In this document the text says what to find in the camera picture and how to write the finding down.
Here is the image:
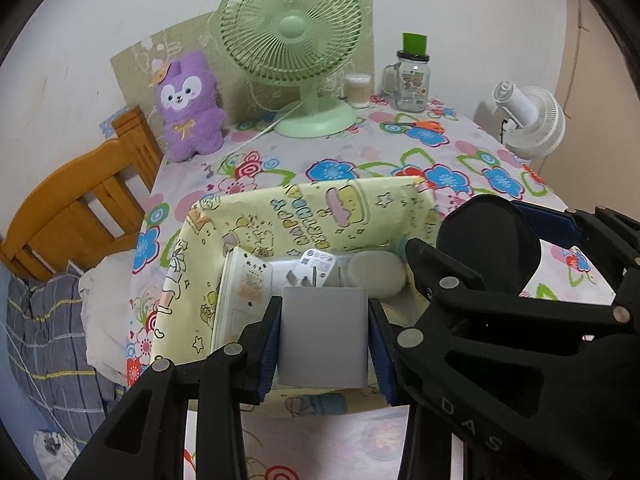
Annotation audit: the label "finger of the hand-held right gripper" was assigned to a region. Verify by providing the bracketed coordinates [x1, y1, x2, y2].
[512, 201, 640, 331]
[406, 239, 632, 341]

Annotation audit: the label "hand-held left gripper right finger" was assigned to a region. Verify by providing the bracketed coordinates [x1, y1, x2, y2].
[369, 299, 453, 480]

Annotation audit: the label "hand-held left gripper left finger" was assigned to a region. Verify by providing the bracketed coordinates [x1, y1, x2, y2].
[65, 296, 283, 480]

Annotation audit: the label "cream round compact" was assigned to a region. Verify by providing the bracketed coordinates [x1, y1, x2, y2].
[347, 250, 408, 306]

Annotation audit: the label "large white charger cube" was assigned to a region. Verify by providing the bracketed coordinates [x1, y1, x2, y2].
[277, 285, 370, 390]

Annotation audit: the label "black round disc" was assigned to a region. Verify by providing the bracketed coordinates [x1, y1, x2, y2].
[436, 196, 542, 297]

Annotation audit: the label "white remote control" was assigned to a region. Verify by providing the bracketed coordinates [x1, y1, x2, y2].
[210, 246, 281, 361]

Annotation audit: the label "small white plug charger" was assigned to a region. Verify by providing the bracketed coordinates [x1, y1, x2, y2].
[285, 249, 343, 288]

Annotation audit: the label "yellow fabric storage box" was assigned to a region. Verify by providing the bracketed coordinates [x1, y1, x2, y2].
[150, 176, 443, 416]

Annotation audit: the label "white fan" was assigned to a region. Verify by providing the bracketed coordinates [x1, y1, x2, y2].
[474, 80, 566, 155]

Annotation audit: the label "beige door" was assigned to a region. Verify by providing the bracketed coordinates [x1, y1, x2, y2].
[542, 0, 640, 216]

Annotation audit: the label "glass mug with green lid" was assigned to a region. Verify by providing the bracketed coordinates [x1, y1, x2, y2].
[382, 32, 432, 113]

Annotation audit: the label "cotton swab jar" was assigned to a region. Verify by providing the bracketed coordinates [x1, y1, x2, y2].
[346, 72, 373, 109]

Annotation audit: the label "grey plaid blanket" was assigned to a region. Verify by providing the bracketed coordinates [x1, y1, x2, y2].
[7, 275, 126, 461]

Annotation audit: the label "white grey patterned cloth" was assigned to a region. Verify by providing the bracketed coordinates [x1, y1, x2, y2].
[32, 430, 76, 467]

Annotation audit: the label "purple plush toy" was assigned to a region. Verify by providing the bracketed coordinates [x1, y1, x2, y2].
[155, 50, 226, 163]

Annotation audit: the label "green desk fan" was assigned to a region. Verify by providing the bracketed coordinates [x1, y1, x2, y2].
[216, 0, 364, 138]

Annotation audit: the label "beige printed board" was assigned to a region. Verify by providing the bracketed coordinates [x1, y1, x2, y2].
[110, 0, 376, 126]

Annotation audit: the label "orange handled scissors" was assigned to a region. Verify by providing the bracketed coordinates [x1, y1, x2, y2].
[395, 115, 446, 133]

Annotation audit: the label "white fan cable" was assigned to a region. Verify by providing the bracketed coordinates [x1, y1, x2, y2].
[220, 100, 303, 161]

